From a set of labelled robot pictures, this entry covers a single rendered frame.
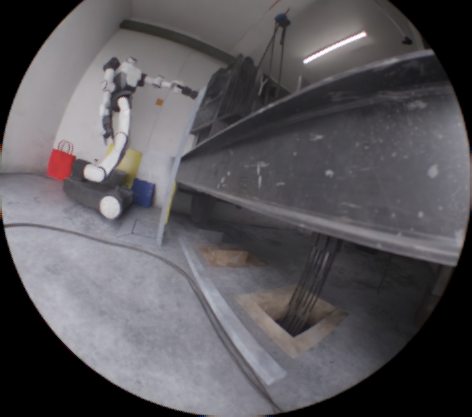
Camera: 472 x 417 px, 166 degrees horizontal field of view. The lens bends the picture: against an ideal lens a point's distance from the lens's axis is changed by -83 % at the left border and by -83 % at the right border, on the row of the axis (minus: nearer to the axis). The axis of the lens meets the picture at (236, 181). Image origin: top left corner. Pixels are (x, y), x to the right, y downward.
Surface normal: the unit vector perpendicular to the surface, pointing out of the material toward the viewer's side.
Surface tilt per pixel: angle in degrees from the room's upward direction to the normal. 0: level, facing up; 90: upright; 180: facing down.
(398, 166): 90
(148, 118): 90
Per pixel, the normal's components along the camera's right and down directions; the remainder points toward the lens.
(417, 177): -0.85, -0.25
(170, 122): 0.47, 0.04
